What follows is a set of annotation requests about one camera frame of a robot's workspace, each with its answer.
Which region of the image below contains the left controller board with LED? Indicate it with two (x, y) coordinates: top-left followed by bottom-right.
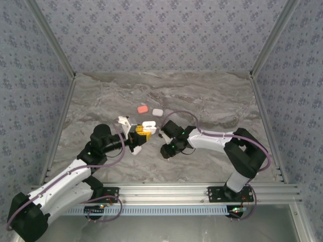
(84, 204), (106, 220)

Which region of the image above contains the controller board with led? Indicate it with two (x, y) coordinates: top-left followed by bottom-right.
(225, 205), (247, 220)
(84, 204), (106, 220)

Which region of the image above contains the right controller board with LED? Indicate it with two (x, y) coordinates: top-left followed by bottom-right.
(225, 205), (247, 220)

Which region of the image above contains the grey metal sheet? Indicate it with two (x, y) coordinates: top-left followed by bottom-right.
(37, 214), (303, 242)

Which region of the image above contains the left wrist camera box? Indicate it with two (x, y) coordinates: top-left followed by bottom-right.
(118, 115), (139, 142)

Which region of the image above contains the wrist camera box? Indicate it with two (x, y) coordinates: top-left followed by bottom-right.
(158, 130), (174, 146)
(118, 115), (139, 142)

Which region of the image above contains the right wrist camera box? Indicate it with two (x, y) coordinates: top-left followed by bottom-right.
(158, 130), (174, 146)

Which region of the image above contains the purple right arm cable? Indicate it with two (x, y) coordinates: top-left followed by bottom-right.
(160, 110), (272, 222)

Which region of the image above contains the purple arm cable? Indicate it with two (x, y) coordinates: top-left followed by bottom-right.
(5, 120), (125, 230)
(160, 110), (272, 222)

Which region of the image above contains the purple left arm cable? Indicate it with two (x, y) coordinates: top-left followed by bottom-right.
(5, 120), (125, 230)

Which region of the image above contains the aluminium table side rail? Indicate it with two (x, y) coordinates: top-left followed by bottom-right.
(249, 74), (290, 185)
(40, 74), (78, 186)

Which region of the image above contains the long aluminium mounting rail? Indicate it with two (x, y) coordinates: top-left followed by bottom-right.
(27, 183), (303, 205)

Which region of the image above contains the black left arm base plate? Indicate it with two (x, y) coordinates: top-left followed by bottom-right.
(98, 187), (120, 204)

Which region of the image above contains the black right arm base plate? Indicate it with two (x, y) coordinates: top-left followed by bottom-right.
(207, 186), (255, 204)

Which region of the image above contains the slotted pale cable duct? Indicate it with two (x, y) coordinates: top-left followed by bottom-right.
(60, 205), (229, 217)

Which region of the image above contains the aluminium frame post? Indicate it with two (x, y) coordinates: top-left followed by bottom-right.
(248, 0), (302, 79)
(25, 0), (77, 79)

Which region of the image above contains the short aluminium frame leg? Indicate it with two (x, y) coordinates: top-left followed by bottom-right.
(289, 204), (315, 242)

